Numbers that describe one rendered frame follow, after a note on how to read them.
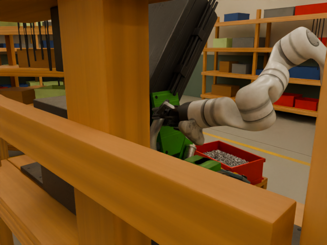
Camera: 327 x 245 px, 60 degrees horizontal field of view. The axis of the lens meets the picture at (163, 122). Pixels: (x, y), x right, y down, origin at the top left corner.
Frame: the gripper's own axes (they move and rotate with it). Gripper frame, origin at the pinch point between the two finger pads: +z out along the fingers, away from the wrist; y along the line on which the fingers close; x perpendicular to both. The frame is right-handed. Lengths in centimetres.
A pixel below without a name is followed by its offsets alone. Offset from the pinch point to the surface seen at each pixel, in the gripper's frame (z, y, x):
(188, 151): 0.2, -15.5, 2.2
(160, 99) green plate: 2.9, 1.4, -6.8
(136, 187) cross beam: -36, 24, 31
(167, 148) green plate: 2.8, -8.9, 4.7
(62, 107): 16.6, 21.7, 9.9
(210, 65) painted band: 413, -360, -484
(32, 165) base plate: 70, 3, 21
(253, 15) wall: 262, -293, -536
